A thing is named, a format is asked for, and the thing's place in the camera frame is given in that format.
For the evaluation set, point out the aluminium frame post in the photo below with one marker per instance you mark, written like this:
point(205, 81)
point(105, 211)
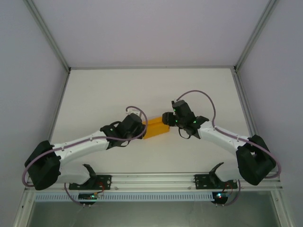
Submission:
point(47, 33)
point(256, 33)

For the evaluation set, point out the aluminium table side rail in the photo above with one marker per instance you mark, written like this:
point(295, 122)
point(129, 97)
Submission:
point(246, 106)
point(55, 118)

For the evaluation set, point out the grey metal panel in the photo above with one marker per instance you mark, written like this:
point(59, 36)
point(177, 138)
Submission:
point(142, 214)

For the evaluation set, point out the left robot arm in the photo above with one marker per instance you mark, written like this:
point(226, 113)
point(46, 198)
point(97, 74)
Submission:
point(80, 146)

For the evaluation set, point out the yellow paper box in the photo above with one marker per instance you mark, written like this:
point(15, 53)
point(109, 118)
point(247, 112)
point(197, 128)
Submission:
point(156, 130)

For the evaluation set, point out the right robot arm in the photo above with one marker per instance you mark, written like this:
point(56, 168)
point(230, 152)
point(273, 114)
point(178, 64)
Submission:
point(222, 137)

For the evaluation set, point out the small controller board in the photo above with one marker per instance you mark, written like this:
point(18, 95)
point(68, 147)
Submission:
point(220, 196)
point(87, 196)

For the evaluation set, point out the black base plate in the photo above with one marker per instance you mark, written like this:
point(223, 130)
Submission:
point(201, 180)
point(105, 182)

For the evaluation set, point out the long aluminium base rail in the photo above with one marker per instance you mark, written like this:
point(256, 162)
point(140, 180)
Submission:
point(151, 179)

